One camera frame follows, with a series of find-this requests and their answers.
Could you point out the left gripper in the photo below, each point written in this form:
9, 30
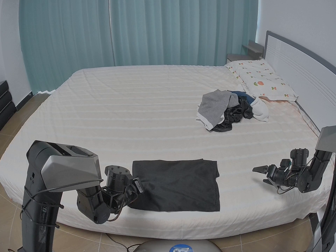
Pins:
135, 189

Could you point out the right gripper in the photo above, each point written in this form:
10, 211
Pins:
277, 177

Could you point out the black T-shirt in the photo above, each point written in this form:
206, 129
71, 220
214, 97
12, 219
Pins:
178, 185

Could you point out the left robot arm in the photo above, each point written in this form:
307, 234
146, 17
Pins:
68, 177

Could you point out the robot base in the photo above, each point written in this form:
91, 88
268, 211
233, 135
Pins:
168, 246

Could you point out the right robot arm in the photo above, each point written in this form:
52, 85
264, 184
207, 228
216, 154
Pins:
312, 172

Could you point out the pile of clothes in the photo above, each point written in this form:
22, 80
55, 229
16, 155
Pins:
223, 109

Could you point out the bed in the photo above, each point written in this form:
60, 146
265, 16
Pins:
131, 109

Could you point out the white printed pillow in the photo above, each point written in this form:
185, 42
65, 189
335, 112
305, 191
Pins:
262, 79

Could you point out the grey bedside table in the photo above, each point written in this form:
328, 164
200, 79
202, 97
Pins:
242, 54

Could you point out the black chest of drawers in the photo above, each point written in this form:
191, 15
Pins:
5, 104

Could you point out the blue-green curtain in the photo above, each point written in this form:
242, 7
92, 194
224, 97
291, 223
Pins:
65, 33
183, 22

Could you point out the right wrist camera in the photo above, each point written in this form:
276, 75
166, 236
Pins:
286, 163

